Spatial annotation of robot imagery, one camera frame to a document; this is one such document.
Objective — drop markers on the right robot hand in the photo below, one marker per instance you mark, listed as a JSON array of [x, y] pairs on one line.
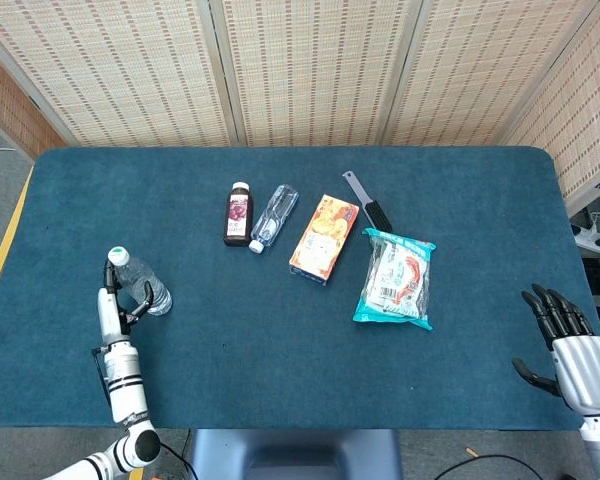
[[585, 370]]

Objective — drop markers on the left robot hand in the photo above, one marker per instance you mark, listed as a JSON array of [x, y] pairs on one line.
[[111, 320]]

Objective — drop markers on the clear green-capped water bottle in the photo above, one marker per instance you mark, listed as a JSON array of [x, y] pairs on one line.
[[137, 277]]

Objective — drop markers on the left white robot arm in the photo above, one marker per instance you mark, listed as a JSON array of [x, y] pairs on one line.
[[127, 390]]

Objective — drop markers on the dark juice bottle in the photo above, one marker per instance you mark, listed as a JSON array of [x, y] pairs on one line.
[[238, 215]]

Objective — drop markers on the small clear white-capped bottle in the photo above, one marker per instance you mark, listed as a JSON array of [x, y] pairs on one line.
[[275, 215]]

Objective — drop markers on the white power strip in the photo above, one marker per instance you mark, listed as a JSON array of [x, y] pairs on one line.
[[592, 240]]

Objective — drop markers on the teal table cloth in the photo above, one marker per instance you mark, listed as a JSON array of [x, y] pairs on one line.
[[280, 350]]

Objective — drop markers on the teal snack bag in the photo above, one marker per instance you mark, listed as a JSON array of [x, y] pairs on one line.
[[397, 280]]

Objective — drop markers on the orange and blue snack box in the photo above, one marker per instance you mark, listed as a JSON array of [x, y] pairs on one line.
[[322, 240]]

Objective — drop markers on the blue-grey robot torso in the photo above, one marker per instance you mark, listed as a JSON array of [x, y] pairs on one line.
[[295, 455]]

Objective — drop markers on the brown woven screen panel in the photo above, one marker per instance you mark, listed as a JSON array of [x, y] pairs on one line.
[[10, 110]]

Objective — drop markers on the woven bamboo screen panel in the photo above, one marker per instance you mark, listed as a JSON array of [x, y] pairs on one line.
[[585, 120], [125, 70], [480, 70], [315, 70]]

